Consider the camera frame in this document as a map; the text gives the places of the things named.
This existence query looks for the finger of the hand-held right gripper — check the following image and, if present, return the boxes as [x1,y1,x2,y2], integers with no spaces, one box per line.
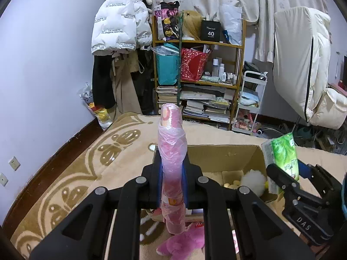
[298,161,342,203]
[266,163,302,195]

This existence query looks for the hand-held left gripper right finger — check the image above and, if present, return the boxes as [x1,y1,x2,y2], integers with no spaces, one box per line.
[182,164,316,260]

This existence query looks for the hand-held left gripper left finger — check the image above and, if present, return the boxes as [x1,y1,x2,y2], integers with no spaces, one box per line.
[28,164,164,260]

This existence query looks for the green tissue packet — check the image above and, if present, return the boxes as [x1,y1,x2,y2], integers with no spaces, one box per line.
[262,132,300,194]

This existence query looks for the white fluffy toy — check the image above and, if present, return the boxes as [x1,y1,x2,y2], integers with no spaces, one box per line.
[224,169,270,197]

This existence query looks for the plastic-wrapped pink toy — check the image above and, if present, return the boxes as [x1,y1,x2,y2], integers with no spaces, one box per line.
[158,103,188,235]

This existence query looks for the printed cardboard box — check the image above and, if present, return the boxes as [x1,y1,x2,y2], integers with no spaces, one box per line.
[153,144,284,203]

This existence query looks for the pink plush toy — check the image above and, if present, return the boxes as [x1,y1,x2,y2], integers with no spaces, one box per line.
[156,221,206,260]

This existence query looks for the beige patterned blanket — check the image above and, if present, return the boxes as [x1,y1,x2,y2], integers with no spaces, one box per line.
[9,112,347,260]

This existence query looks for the pile of books and papers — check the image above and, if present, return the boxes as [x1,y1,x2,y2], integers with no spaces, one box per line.
[180,84,235,124]

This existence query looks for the white trolley cart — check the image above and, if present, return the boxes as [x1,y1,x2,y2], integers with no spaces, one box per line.
[232,70,267,134]

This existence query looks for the stack of old books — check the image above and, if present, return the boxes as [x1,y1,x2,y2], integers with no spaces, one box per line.
[156,85,179,111]

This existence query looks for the dark hanging garment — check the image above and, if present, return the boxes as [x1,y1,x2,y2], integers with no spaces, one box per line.
[133,49,158,114]

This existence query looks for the plastic bag of snacks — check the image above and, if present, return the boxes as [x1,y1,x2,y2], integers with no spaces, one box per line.
[77,83,113,129]

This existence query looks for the beige hanging coat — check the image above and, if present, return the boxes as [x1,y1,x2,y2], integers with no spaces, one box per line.
[110,51,143,114]

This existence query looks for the teal paper bag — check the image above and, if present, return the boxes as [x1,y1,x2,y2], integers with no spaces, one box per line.
[156,43,181,86]

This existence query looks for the group of cosmetic bottles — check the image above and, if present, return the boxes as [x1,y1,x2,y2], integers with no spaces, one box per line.
[211,58,237,83]

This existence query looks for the red gift bag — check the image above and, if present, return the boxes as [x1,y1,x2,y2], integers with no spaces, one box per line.
[180,47,212,82]

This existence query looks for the cream down coat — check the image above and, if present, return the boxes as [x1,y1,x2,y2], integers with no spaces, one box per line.
[272,5,347,129]

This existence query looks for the black hanging coat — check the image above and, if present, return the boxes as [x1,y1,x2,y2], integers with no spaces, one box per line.
[92,55,117,109]

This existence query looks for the clear plastic bag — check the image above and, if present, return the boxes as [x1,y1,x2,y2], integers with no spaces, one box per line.
[152,45,179,60]

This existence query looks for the wooden shelf rack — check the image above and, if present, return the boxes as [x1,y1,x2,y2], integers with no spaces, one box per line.
[152,16,246,132]

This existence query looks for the black box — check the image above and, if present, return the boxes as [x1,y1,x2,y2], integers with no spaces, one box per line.
[201,20,225,42]

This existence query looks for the blonde wig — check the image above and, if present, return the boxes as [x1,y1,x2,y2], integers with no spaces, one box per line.
[182,10,205,40]

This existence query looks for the black cartoon printed bag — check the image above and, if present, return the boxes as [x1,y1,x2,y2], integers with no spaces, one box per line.
[154,1,181,40]

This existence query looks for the white plastic bag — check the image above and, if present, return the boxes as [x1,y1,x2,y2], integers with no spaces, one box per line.
[221,4,242,46]

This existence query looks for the white puffer jacket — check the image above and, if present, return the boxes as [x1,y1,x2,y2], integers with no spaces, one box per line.
[91,0,154,56]

